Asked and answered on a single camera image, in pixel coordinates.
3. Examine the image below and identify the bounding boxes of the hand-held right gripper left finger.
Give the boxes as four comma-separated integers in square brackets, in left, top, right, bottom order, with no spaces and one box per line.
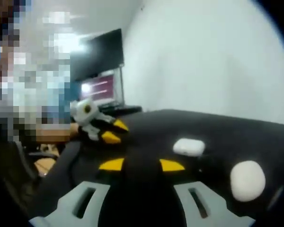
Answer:
[28,157,142,227]

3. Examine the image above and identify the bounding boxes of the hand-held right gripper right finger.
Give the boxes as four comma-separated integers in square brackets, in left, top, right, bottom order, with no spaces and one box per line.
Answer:
[142,158,256,227]

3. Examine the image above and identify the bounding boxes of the cream clamshell charging case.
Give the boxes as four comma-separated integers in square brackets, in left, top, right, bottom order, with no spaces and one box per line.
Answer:
[230,160,266,202]

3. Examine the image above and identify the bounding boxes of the white charging case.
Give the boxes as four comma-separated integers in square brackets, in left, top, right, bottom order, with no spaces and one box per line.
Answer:
[172,138,206,157]

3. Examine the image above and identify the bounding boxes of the laptop with purple screen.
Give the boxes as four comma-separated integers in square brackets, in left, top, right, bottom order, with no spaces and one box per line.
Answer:
[80,67,142,114]

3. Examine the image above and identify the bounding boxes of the tan metallic object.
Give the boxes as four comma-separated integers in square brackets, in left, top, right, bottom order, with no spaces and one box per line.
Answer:
[34,143,61,177]

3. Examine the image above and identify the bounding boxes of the black monitor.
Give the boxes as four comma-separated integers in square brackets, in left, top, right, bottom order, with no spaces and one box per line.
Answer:
[70,28,125,81]

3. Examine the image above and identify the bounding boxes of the black table mat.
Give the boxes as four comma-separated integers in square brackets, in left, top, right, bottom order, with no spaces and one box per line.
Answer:
[35,108,284,218]

